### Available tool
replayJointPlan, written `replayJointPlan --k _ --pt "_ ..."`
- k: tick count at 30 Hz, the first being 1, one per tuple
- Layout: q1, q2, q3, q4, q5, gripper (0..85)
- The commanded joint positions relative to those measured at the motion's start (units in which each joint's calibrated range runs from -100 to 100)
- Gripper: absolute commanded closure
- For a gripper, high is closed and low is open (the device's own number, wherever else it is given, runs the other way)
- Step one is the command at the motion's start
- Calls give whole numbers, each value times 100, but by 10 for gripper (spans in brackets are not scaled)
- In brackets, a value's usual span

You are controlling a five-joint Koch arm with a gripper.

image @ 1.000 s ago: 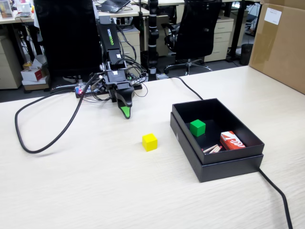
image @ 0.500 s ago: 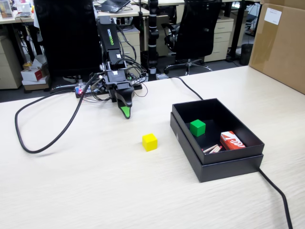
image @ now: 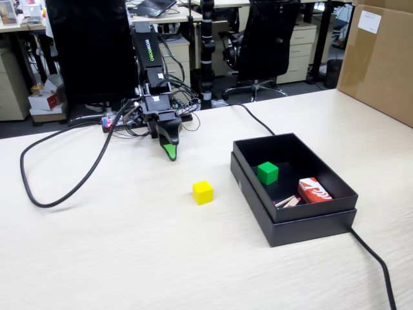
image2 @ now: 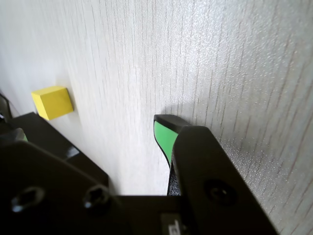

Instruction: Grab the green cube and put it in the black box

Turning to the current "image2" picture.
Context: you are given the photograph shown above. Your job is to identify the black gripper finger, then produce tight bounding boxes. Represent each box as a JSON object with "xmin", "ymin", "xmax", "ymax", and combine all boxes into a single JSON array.
[
  {"xmin": 153, "ymin": 114, "xmax": 279, "ymax": 235},
  {"xmin": 0, "ymin": 127, "xmax": 139, "ymax": 235}
]

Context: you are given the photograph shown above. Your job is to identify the yellow wooden cube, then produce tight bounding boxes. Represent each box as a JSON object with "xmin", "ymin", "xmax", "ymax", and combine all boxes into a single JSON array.
[{"xmin": 31, "ymin": 85, "xmax": 75, "ymax": 121}]

